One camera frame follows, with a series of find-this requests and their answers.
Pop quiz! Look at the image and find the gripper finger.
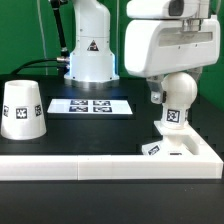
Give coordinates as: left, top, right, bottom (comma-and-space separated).
189, 67, 203, 82
146, 75, 165, 104

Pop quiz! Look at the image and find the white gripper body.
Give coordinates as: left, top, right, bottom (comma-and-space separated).
124, 18, 220, 77

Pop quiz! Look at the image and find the white lamp bulb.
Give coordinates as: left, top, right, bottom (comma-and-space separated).
161, 72, 197, 130

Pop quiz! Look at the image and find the white lamp base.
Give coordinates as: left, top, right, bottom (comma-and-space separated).
141, 121, 195, 157

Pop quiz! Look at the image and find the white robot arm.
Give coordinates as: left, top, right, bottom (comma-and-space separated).
65, 0, 220, 104

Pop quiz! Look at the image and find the white lamp shade cone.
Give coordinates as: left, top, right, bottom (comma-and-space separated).
1, 80, 46, 140

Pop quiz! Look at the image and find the white marker tag sheet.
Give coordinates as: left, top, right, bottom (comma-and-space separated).
48, 99, 132, 115

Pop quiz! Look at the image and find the white L-shaped fence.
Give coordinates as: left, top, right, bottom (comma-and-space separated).
0, 129, 223, 181

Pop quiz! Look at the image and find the black cable bundle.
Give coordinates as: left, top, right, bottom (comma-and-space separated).
10, 57, 70, 76

